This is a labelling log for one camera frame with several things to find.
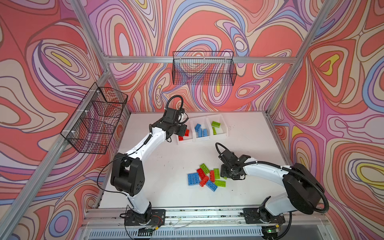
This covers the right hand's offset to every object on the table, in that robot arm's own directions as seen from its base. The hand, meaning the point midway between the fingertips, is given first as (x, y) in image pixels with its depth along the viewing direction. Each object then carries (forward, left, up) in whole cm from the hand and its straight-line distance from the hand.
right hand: (227, 177), depth 87 cm
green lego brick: (+40, +2, +2) cm, 40 cm away
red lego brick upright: (-1, +10, +3) cm, 10 cm away
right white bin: (+33, -1, +1) cm, 33 cm away
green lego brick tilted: (+5, +13, +2) cm, 14 cm away
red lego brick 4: (-3, +14, +3) cm, 15 cm away
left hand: (+25, +25, +19) cm, 40 cm away
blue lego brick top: (+36, +17, +4) cm, 40 cm away
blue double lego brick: (-1, +20, +1) cm, 20 cm away
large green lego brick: (+2, +6, +2) cm, 7 cm away
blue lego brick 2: (+32, +11, +3) cm, 34 cm away
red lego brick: (+27, +29, +4) cm, 39 cm away
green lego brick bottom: (-4, +5, +1) cm, 6 cm away
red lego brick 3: (+2, +16, +1) cm, 16 cm away
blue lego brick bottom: (-5, +10, +1) cm, 11 cm away
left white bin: (+25, +24, +4) cm, 35 cm away
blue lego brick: (+31, +15, +4) cm, 34 cm away
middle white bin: (+40, +12, +6) cm, 42 cm away
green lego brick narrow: (+33, +4, +2) cm, 34 cm away
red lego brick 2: (+31, +24, +4) cm, 40 cm away
